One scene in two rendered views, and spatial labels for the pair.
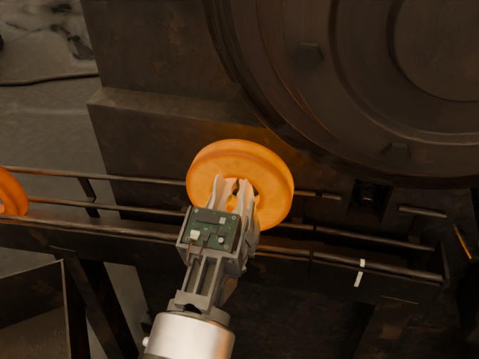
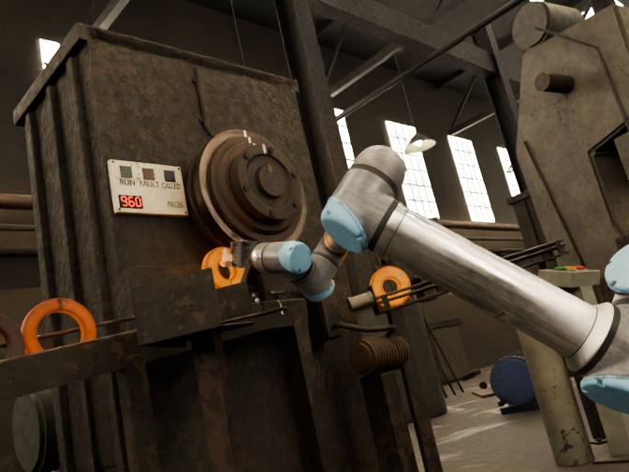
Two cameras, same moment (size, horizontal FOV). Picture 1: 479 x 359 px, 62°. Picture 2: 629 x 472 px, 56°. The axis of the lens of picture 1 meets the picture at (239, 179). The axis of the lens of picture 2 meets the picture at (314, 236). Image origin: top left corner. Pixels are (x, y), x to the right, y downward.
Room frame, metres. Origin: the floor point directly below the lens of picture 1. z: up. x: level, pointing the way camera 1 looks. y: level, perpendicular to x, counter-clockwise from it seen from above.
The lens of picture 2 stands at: (-0.81, 1.46, 0.41)
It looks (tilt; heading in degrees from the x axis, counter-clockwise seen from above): 14 degrees up; 301
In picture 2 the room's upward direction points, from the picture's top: 12 degrees counter-clockwise
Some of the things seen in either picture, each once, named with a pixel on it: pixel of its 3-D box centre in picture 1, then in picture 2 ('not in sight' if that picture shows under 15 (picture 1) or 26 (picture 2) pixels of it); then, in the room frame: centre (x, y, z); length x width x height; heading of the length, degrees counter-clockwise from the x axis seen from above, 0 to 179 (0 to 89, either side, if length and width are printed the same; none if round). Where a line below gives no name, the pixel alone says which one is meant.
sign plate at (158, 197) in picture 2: not in sight; (149, 188); (0.57, 0.11, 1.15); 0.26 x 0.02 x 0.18; 76
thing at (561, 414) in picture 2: not in sight; (550, 381); (-0.32, -0.68, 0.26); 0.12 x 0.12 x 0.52
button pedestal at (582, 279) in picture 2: not in sight; (597, 356); (-0.48, -0.68, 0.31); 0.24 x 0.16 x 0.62; 76
